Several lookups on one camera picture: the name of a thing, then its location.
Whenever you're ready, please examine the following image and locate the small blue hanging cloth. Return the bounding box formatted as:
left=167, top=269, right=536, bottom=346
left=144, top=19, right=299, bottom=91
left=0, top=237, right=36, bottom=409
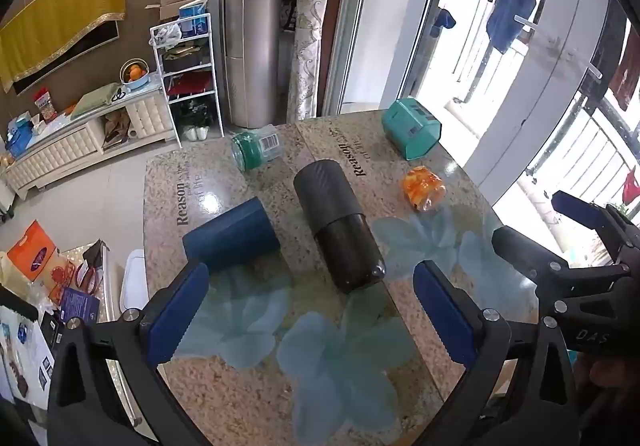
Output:
left=428, top=8, right=457, bottom=38

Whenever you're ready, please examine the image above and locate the blue booklet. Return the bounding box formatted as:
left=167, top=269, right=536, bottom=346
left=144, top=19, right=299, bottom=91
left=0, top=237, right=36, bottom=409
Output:
left=59, top=286, right=101, bottom=325

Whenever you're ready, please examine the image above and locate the teal hexagonal box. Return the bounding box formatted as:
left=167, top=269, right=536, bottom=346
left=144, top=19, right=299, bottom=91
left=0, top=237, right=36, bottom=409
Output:
left=382, top=96, right=443, bottom=161

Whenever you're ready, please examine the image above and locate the blue box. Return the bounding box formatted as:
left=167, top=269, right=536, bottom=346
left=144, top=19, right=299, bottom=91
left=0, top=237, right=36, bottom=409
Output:
left=4, top=118, right=34, bottom=158

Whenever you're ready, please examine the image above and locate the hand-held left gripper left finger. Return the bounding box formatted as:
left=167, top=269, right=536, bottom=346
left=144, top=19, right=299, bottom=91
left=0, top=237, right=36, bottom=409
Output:
left=47, top=262, right=211, bottom=446

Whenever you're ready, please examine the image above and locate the white balcony cabinet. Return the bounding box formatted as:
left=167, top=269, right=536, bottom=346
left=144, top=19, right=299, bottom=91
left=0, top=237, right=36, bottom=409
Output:
left=361, top=0, right=417, bottom=102

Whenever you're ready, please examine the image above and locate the silver standing air conditioner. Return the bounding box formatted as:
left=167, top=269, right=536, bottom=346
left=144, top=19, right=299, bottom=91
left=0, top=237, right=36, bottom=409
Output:
left=221, top=0, right=292, bottom=130

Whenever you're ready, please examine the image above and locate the orange snack packet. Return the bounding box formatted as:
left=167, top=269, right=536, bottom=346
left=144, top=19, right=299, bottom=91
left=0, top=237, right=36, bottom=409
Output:
left=402, top=165, right=446, bottom=212

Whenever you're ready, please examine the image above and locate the patterned curtain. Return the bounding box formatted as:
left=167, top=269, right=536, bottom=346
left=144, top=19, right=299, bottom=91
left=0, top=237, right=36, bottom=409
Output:
left=286, top=0, right=342, bottom=123

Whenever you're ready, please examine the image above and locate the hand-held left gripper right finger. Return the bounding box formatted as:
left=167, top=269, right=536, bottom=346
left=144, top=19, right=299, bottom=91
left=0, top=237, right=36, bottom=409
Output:
left=414, top=260, right=581, bottom=446

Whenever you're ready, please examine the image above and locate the red snack bag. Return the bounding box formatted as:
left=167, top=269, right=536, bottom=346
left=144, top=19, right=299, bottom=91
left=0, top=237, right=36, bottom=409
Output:
left=33, top=86, right=59, bottom=122

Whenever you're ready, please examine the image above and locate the yellow cloth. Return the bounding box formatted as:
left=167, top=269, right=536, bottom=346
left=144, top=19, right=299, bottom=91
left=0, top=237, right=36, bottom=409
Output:
left=0, top=0, right=126, bottom=93

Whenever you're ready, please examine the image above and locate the black cup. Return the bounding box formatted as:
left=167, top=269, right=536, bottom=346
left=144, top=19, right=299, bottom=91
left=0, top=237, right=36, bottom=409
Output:
left=293, top=159, right=387, bottom=295

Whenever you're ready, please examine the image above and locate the white padded cabinet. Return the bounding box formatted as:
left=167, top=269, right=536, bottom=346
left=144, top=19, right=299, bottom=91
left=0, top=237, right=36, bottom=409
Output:
left=4, top=85, right=172, bottom=200

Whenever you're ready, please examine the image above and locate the dark blue cup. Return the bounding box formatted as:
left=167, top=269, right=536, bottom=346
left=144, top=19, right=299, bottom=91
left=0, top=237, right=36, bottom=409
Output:
left=182, top=197, right=281, bottom=272

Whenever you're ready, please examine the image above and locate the white floor scale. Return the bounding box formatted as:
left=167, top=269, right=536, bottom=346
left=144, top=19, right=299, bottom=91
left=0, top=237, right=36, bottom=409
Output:
left=119, top=249, right=149, bottom=315

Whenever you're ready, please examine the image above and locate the brown paper bag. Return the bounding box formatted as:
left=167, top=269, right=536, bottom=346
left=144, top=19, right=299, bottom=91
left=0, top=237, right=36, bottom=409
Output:
left=102, top=108, right=132, bottom=150

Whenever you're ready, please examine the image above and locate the dark red hanging garment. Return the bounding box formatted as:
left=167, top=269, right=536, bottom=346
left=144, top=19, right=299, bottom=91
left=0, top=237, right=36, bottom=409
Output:
left=606, top=0, right=640, bottom=113

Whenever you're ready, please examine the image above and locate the orange paper bag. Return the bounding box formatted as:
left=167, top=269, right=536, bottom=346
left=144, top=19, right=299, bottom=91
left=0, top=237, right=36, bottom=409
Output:
left=6, top=219, right=77, bottom=298

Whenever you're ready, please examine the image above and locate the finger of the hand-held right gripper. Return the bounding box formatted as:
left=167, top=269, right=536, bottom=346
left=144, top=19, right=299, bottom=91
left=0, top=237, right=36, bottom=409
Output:
left=551, top=190, right=628, bottom=249
left=491, top=226, right=632, bottom=289

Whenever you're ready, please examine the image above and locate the person's right hand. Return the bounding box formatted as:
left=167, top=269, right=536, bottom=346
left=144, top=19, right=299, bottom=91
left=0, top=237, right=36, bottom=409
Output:
left=572, top=351, right=640, bottom=429

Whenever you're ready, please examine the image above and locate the red hanging cloth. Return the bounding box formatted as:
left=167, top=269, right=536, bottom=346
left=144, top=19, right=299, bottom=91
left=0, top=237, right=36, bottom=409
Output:
left=622, top=165, right=640, bottom=207

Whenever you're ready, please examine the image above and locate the green folded cloth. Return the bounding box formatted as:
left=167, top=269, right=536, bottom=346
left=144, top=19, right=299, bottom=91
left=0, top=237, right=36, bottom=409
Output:
left=69, top=81, right=124, bottom=120

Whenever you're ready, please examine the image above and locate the cardboard box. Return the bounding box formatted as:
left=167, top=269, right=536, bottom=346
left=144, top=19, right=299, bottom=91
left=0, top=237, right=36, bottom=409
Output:
left=144, top=0, right=209, bottom=23

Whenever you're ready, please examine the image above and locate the white plastic bag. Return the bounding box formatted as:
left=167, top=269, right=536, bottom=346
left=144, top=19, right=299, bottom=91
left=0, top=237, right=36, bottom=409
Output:
left=148, top=23, right=182, bottom=47

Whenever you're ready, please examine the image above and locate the white metal rack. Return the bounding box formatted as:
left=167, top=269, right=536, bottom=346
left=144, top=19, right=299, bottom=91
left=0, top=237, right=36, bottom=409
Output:
left=149, top=13, right=225, bottom=149

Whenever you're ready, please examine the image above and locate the bowl of oranges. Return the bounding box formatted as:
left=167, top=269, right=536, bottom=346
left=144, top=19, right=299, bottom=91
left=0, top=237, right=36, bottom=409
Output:
left=119, top=58, right=150, bottom=87

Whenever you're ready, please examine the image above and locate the green glass jar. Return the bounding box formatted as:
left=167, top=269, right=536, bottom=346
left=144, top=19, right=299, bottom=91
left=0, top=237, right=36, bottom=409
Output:
left=230, top=124, right=284, bottom=172

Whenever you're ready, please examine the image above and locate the black television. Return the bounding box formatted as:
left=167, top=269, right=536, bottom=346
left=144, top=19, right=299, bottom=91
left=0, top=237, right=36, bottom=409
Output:
left=12, top=20, right=121, bottom=97

